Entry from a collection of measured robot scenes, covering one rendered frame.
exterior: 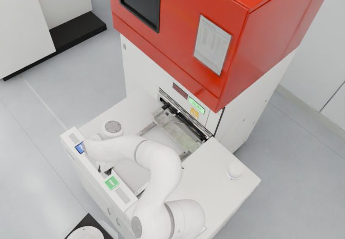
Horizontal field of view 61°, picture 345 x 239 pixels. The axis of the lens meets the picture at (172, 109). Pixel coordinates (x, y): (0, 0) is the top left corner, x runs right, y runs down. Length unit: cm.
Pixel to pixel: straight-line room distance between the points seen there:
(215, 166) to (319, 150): 167
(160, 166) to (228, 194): 76
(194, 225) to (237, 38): 63
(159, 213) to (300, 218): 204
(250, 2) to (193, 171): 88
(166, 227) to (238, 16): 69
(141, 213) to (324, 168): 240
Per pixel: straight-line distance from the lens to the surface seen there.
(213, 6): 111
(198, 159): 158
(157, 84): 181
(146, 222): 79
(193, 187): 152
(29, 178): 275
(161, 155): 84
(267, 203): 267
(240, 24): 106
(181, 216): 84
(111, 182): 153
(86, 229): 146
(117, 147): 103
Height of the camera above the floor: 238
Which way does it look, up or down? 55 degrees down
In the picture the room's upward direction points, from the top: 7 degrees clockwise
